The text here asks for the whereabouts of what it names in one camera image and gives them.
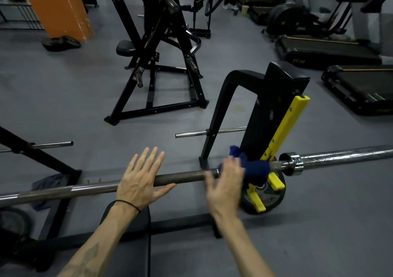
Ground black wire frame table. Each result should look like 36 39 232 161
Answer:
0 3 45 31

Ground black plate-loaded machine frame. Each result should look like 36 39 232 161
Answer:
181 0 215 39

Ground small black weight plate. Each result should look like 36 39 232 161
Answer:
61 35 82 48
41 36 67 52

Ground black and red lever machine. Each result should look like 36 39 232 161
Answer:
104 0 234 126

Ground blue cleaning cloth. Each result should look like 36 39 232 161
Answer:
228 145 272 188

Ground black padded bench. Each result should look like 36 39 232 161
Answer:
101 201 151 277

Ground person's right hand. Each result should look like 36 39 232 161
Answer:
204 156 246 222

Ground person's right forearm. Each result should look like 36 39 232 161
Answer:
212 217 276 277

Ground steel barbell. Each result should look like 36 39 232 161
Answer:
0 144 393 208

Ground person's left hand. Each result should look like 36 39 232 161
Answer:
116 147 177 213

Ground yellow bar hook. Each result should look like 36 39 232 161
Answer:
247 95 311 213

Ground grey cloth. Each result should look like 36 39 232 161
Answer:
30 174 65 211

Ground wide orange pillar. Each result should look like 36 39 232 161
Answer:
17 0 93 42

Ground black weight plate white lettering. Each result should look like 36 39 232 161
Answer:
241 175 287 215

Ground black bench press rack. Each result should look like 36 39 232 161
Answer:
0 61 311 271

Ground black hair tie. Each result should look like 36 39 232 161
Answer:
115 199 142 213

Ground black grip-hole weight plate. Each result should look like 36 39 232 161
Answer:
0 207 33 241

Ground person's left forearm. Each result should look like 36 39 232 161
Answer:
56 201 142 277

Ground black elliptical trainer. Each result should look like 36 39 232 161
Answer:
262 3 354 42

